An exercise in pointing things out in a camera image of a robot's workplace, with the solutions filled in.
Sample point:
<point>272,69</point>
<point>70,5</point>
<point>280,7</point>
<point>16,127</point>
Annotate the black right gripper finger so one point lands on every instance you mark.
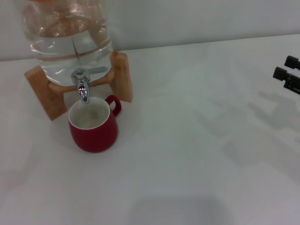
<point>293,62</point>
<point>287,78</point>

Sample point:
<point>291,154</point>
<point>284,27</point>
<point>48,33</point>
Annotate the red cup white inside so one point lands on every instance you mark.
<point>93,136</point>

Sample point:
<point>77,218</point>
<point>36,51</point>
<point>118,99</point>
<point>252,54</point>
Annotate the chrome faucet with lever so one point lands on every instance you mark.
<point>82,89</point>

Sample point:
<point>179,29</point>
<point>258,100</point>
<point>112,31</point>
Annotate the wooden dispenser stand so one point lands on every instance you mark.
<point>122,75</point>

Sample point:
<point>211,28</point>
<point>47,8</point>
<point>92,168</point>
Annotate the glass water dispenser jar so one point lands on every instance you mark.
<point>63,42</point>

